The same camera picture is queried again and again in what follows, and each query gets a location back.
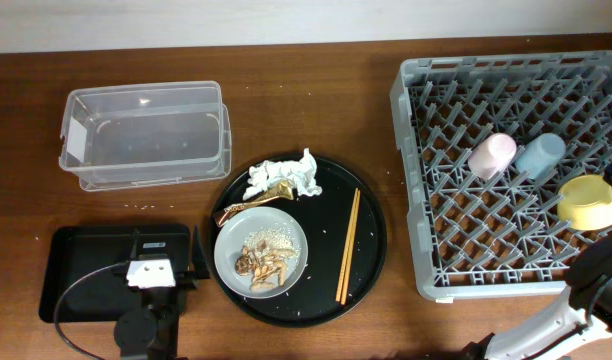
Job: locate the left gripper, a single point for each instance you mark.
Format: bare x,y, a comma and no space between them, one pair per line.
201,268

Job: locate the yellow bowl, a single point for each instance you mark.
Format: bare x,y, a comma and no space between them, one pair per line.
586,203

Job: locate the grey plate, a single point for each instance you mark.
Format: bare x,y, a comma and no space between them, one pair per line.
232,236

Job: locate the blue plastic cup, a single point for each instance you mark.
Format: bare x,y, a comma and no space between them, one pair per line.
541,155

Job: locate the food scraps pile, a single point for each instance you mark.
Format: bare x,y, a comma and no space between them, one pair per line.
264,256

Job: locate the pink plastic cup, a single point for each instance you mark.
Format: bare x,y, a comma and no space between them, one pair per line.
492,156

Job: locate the white napkin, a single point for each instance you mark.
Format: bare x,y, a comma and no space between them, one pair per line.
299,173

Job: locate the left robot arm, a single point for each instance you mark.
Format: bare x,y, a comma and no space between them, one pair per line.
151,330

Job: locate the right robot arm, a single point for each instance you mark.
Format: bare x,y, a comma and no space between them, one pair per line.
582,313

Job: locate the grey dishwasher rack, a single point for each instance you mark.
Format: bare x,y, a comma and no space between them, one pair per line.
474,238

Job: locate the black rectangular tray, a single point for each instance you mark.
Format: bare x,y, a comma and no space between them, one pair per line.
79,250

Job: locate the clear plastic storage bin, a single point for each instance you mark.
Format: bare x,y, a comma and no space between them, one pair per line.
145,135

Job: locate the round black serving tray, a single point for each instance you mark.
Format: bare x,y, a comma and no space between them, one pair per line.
324,219

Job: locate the gold coffee sachet wrapper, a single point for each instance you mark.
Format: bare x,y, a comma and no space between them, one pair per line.
282,190

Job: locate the right wooden chopstick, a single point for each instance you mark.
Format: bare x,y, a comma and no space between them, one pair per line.
349,262

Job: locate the wooden chopstick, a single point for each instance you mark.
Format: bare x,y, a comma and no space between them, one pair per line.
349,262
352,219

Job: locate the left wooden chopstick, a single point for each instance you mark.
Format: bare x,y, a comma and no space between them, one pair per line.
352,219

